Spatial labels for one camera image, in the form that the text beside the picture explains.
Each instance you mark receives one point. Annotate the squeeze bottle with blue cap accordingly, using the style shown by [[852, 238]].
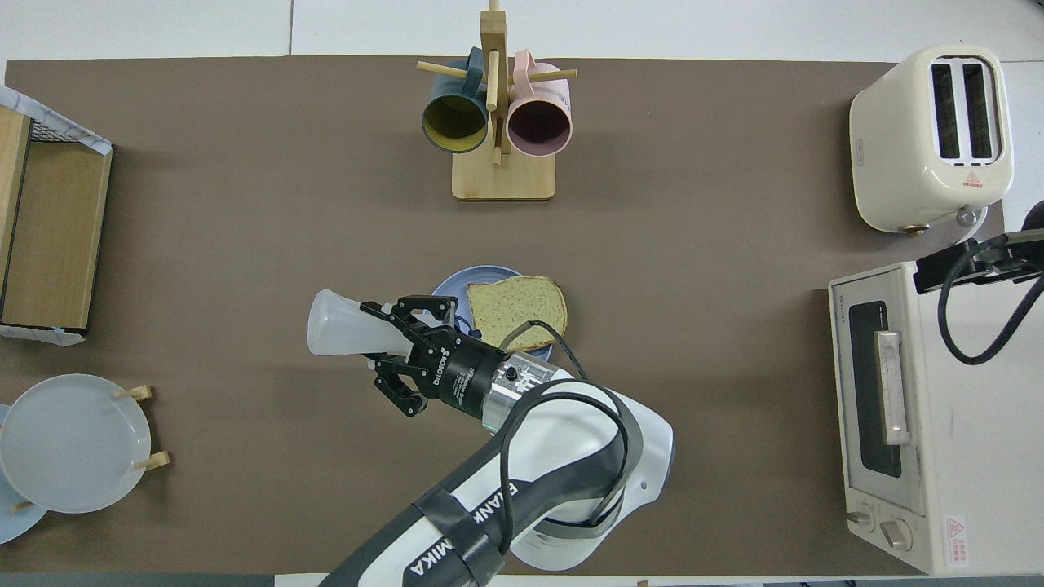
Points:
[[334, 326]]

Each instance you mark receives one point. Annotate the brown table mat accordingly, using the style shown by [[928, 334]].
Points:
[[245, 204]]

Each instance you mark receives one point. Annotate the cream toaster oven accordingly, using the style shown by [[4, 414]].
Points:
[[979, 440]]

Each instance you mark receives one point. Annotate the bread slice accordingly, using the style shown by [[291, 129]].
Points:
[[522, 306]]

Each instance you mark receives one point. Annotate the dark teal mug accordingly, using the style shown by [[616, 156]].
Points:
[[454, 122]]

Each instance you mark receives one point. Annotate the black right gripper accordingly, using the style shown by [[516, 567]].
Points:
[[1015, 257]]

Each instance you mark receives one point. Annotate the white crumpled paper sheet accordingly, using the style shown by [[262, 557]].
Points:
[[41, 335]]

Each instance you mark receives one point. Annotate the wooden shelf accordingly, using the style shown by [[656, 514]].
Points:
[[61, 179]]

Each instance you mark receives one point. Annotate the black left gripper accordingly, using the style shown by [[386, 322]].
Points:
[[457, 371]]

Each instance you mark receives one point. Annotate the wooden mug tree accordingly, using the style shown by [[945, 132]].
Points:
[[504, 181]]

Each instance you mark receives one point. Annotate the cream two-slot toaster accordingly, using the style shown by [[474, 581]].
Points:
[[889, 147]]

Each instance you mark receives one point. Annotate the pink mug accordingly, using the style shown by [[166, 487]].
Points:
[[538, 126]]

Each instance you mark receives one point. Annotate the blue round plate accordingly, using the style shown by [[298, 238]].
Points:
[[457, 285]]

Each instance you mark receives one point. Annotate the wooden plate rack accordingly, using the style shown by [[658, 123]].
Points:
[[143, 394]]

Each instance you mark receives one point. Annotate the white plate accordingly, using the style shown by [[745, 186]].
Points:
[[73, 444]]

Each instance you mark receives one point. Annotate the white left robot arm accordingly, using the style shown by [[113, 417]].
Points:
[[571, 456]]

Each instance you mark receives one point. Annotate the light blue plate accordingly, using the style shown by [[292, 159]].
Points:
[[16, 526]]

